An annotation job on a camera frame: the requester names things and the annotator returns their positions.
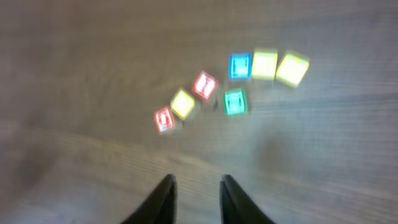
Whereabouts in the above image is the green N block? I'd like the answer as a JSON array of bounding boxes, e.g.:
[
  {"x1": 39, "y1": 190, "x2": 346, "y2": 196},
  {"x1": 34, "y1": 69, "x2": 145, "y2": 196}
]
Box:
[{"x1": 223, "y1": 88, "x2": 248, "y2": 116}]

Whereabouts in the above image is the yellow block near Q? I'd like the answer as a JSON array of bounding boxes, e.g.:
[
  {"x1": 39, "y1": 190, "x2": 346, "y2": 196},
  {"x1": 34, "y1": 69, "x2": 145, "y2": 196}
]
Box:
[{"x1": 170, "y1": 88, "x2": 195, "y2": 120}]

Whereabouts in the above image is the yellow middle top block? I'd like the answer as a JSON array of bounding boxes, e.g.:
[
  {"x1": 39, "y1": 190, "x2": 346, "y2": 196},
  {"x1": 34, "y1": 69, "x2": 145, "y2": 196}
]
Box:
[{"x1": 251, "y1": 48, "x2": 278, "y2": 80}]

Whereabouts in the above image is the yellow right top block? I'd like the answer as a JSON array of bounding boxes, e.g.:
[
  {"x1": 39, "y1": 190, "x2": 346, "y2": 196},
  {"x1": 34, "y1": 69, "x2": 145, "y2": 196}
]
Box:
[{"x1": 275, "y1": 50, "x2": 310, "y2": 88}]

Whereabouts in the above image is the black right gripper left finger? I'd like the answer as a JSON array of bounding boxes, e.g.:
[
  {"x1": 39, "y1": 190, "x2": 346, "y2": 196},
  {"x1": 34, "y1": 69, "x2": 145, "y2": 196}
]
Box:
[{"x1": 121, "y1": 174, "x2": 177, "y2": 224}]

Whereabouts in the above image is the blue L block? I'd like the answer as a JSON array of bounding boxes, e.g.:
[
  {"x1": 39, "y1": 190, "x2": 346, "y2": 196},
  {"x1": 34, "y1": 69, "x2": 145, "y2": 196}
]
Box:
[{"x1": 228, "y1": 52, "x2": 252, "y2": 81}]

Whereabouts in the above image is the red Q block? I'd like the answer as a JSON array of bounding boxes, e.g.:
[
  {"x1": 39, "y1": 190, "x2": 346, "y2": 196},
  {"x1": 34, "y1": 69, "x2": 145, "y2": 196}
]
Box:
[{"x1": 154, "y1": 106, "x2": 175, "y2": 134}]

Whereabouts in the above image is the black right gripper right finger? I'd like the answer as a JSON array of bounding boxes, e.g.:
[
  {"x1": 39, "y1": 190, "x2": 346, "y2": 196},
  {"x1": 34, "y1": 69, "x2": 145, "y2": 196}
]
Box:
[{"x1": 220, "y1": 174, "x2": 275, "y2": 224}]

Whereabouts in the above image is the red I block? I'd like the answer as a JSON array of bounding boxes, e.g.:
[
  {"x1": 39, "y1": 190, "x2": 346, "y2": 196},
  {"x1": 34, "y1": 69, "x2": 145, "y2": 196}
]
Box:
[{"x1": 192, "y1": 70, "x2": 218, "y2": 101}]

